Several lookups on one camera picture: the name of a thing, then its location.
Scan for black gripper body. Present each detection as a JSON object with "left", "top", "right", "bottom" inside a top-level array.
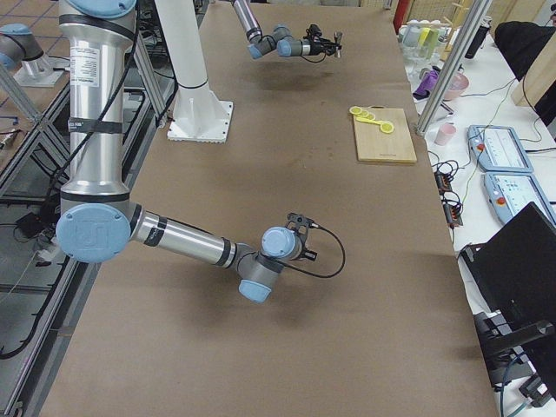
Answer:
[
  {"left": 299, "top": 244, "right": 317, "bottom": 261},
  {"left": 303, "top": 35, "right": 334, "bottom": 56}
]

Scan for steel jigger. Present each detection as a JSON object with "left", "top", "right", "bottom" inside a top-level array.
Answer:
[{"left": 334, "top": 31, "right": 343, "bottom": 58}]

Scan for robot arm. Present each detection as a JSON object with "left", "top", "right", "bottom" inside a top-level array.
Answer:
[
  {"left": 230, "top": 0, "right": 342, "bottom": 63},
  {"left": 56, "top": 1, "right": 316, "bottom": 303}
]

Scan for green cup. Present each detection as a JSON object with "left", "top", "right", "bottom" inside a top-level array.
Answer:
[{"left": 418, "top": 28, "right": 439, "bottom": 59}]

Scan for pink cup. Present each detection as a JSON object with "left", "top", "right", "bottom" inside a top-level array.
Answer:
[{"left": 434, "top": 122, "right": 457, "bottom": 146}]

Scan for lemon slice end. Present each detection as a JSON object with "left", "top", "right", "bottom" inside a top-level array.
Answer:
[{"left": 348, "top": 106, "right": 363, "bottom": 116}]

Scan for yellow plastic spoon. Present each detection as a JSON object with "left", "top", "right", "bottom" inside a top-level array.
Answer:
[{"left": 355, "top": 116, "right": 392, "bottom": 130}]

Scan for lemon slice on spoon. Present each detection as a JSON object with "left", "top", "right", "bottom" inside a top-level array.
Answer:
[{"left": 380, "top": 123, "right": 394, "bottom": 134}]

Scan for wooden cutting board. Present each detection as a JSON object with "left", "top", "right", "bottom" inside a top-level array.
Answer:
[{"left": 350, "top": 106, "right": 417, "bottom": 163}]

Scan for purple cloth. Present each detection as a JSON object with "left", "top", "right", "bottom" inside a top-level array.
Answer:
[{"left": 413, "top": 69, "right": 439, "bottom": 100}]

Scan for pink bowl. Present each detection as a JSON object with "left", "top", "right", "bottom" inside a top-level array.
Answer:
[{"left": 443, "top": 72, "right": 470, "bottom": 101}]

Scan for black bottle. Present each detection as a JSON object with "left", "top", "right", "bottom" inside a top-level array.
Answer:
[{"left": 465, "top": 16, "right": 492, "bottom": 59}]

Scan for lower teach pendant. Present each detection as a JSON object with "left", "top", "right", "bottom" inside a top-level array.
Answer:
[{"left": 483, "top": 171, "right": 555, "bottom": 224}]

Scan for teach pendant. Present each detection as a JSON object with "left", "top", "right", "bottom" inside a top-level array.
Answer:
[
  {"left": 483, "top": 171, "right": 555, "bottom": 224},
  {"left": 467, "top": 125, "right": 533, "bottom": 174}
]

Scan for upper teach pendant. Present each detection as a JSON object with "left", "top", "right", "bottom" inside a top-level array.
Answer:
[{"left": 467, "top": 125, "right": 533, "bottom": 174}]

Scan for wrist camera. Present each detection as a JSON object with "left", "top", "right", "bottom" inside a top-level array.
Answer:
[
  {"left": 306, "top": 23, "right": 322, "bottom": 38},
  {"left": 285, "top": 213, "right": 318, "bottom": 244}
]

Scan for wrist cable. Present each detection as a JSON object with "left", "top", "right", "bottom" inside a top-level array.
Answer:
[{"left": 281, "top": 224, "right": 347, "bottom": 279}]

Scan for white pedestal column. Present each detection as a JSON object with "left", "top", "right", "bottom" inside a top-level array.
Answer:
[{"left": 156, "top": 0, "right": 234, "bottom": 143}]

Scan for aluminium frame post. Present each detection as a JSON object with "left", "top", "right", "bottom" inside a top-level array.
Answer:
[{"left": 415, "top": 0, "right": 492, "bottom": 136}]

